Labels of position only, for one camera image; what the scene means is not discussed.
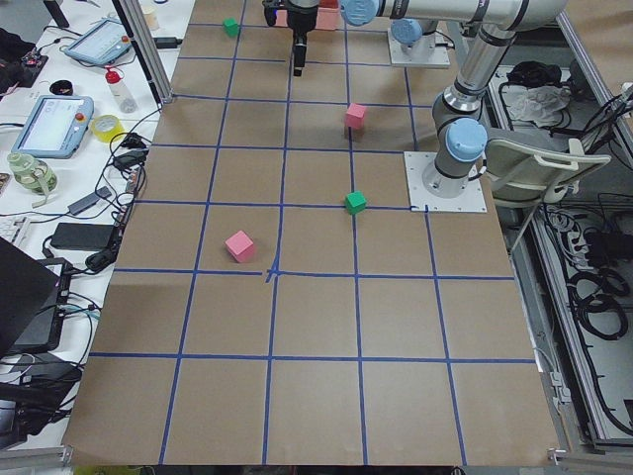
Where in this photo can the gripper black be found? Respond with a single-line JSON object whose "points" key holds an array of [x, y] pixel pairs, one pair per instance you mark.
{"points": [[302, 21]]}

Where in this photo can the pink plastic bin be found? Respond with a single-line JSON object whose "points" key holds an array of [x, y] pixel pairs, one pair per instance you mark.
{"points": [[328, 18]]}

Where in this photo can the green cube far corner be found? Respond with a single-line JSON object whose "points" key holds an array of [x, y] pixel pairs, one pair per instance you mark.
{"points": [[231, 27]]}

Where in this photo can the pink cube near centre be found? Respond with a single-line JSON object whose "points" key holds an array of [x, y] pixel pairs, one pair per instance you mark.
{"points": [[355, 116]]}

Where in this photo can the small black power brick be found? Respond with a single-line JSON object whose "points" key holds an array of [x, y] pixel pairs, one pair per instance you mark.
{"points": [[167, 42]]}

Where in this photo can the paper cup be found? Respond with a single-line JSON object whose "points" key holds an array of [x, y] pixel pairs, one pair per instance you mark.
{"points": [[150, 17]]}

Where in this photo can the green cube near base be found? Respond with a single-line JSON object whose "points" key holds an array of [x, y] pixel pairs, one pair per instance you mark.
{"points": [[355, 202]]}

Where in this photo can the red cap squeeze bottle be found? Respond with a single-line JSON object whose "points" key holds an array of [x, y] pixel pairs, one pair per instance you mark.
{"points": [[120, 91]]}

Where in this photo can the far teach pendant tablet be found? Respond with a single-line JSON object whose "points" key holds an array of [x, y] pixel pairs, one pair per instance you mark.
{"points": [[105, 42]]}

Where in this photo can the teach pendant tablet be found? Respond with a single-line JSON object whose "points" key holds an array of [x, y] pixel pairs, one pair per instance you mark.
{"points": [[105, 42], [56, 126]]}

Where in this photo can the pink cube near edge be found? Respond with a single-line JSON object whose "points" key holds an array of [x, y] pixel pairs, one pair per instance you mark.
{"points": [[240, 246]]}

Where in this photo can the yellow tape roll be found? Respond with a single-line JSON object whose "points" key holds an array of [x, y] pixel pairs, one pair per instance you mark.
{"points": [[107, 128]]}

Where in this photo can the grey office chair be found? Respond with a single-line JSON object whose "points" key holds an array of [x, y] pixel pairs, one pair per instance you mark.
{"points": [[527, 170]]}

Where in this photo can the near teach pendant tablet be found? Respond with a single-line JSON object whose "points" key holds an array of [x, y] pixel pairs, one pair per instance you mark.
{"points": [[56, 126]]}

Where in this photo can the black power adapter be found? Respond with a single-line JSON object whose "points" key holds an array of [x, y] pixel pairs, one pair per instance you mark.
{"points": [[85, 237]]}

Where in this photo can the black laptop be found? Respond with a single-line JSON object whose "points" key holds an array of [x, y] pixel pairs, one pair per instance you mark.
{"points": [[33, 293]]}

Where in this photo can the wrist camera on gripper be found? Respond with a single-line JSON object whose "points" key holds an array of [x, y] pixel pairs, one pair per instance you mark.
{"points": [[270, 8]]}

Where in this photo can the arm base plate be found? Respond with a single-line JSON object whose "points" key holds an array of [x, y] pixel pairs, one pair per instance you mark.
{"points": [[438, 58], [430, 191]]}

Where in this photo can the aluminium frame post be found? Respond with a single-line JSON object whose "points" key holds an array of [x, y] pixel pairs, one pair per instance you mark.
{"points": [[131, 17]]}

